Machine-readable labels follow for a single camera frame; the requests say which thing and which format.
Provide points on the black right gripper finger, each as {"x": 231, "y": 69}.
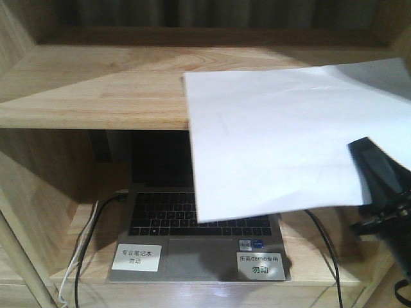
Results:
{"x": 388, "y": 181}

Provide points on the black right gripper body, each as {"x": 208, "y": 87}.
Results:
{"x": 392, "y": 226}

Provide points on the white paper sheets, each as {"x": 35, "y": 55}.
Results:
{"x": 274, "y": 141}

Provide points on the white label sticker right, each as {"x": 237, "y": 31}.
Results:
{"x": 261, "y": 266}

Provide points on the white label sticker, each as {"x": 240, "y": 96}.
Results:
{"x": 137, "y": 257}
{"x": 261, "y": 266}

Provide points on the silver laptop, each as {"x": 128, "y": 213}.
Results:
{"x": 161, "y": 210}

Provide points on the white label sticker left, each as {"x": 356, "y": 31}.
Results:
{"x": 137, "y": 257}

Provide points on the wooden shelf unit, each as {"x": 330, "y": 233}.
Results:
{"x": 59, "y": 81}

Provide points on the grey curtain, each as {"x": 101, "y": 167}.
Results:
{"x": 297, "y": 14}

